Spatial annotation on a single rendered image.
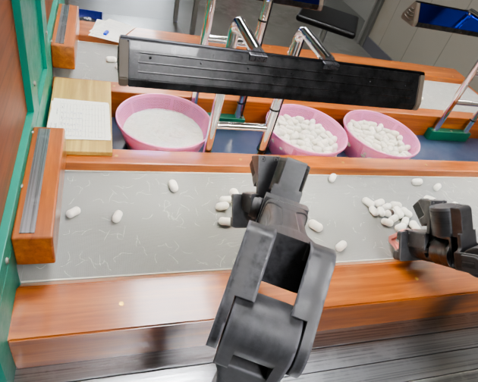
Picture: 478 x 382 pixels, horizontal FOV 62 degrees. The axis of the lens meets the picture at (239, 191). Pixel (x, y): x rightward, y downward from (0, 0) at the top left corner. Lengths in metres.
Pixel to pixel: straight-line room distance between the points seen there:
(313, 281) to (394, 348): 0.61
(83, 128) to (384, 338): 0.85
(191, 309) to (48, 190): 0.33
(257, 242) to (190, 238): 0.50
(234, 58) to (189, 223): 0.37
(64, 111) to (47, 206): 0.42
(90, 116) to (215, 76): 0.46
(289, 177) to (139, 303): 0.34
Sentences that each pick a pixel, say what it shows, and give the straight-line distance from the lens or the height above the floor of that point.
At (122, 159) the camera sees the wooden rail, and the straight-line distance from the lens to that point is 1.00.
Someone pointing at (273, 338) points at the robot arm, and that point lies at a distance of 0.38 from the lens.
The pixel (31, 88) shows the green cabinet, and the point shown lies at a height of 0.93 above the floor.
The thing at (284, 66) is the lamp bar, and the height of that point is 1.10.
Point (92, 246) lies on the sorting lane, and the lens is 0.84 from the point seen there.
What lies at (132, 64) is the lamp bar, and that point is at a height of 1.08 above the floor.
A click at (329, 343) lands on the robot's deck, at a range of 0.91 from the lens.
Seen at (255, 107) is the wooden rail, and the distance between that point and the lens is 1.35.
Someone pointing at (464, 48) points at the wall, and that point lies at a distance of 3.69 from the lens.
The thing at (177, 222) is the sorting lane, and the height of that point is 0.74.
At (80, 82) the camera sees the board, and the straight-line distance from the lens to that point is 1.25.
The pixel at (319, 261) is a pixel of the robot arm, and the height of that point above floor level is 1.12.
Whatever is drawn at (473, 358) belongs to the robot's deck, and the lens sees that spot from 1.09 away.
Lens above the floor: 1.40
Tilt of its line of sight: 41 degrees down
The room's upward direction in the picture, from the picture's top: 17 degrees clockwise
